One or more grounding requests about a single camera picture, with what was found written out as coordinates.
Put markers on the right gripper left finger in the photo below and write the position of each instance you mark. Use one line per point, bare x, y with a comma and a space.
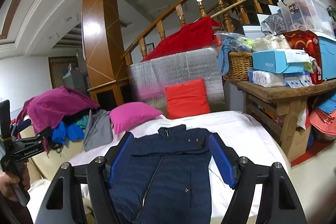
63, 201

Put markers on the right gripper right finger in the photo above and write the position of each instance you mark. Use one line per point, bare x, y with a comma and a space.
279, 201

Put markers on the navy blue puffer jacket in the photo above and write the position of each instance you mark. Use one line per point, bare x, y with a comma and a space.
166, 179

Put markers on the person's left hand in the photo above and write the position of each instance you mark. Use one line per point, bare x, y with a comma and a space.
8, 179

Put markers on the magenta garment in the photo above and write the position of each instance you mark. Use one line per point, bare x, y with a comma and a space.
51, 107

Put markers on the blue garment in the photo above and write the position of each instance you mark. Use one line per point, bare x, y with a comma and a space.
64, 132

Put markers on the teal garment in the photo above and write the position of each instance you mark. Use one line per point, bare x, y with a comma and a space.
82, 122

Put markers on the grey garment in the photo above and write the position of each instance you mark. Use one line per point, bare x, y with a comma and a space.
98, 131

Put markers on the coral folded cloth stack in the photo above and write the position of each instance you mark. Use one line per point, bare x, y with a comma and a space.
324, 122

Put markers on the wooden table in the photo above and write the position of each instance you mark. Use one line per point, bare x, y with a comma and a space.
279, 109

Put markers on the pink pillow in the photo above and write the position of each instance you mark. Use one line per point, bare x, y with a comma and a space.
130, 115

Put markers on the wooden pillar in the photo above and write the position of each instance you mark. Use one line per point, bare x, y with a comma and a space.
103, 47

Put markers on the white tissue pack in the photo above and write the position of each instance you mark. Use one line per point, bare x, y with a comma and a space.
265, 79

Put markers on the red-orange cushion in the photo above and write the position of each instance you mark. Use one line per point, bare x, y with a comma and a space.
187, 99

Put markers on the light blue shoe box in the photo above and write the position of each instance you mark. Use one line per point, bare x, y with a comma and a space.
280, 61

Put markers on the wicker basket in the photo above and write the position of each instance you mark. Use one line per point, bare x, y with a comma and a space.
239, 63

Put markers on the silver foil insulation board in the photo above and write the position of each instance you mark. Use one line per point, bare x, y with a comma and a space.
148, 79

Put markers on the red gift bag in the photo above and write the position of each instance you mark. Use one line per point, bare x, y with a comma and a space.
307, 41

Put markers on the blue plastic bin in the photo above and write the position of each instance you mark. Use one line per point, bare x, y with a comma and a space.
327, 48

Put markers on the light blue cloth in basket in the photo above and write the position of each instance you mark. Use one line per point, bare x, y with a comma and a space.
229, 44

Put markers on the red blanket on railing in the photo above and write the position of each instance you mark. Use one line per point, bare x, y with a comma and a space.
192, 36

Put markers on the clear plastic storage box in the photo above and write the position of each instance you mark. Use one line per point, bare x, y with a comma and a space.
306, 15

